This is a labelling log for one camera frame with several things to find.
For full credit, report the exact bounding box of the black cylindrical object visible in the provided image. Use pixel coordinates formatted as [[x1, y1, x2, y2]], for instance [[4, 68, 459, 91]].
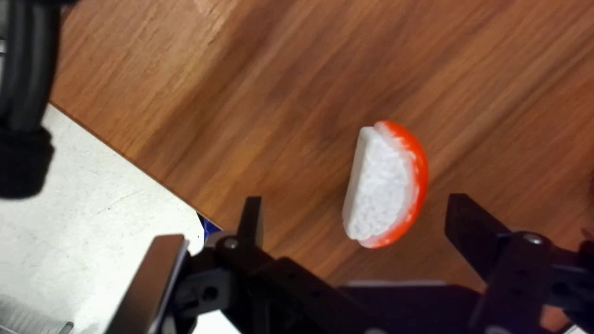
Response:
[[0, 0, 65, 200]]

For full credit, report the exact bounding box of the orange and white foam slice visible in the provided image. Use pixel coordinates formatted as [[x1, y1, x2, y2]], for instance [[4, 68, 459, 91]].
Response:
[[342, 119, 431, 250]]

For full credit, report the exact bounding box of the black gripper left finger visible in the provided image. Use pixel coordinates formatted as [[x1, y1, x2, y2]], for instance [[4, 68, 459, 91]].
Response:
[[236, 195, 264, 248]]

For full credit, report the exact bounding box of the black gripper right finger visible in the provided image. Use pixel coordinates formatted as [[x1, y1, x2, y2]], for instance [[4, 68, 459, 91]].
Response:
[[444, 191, 514, 274]]

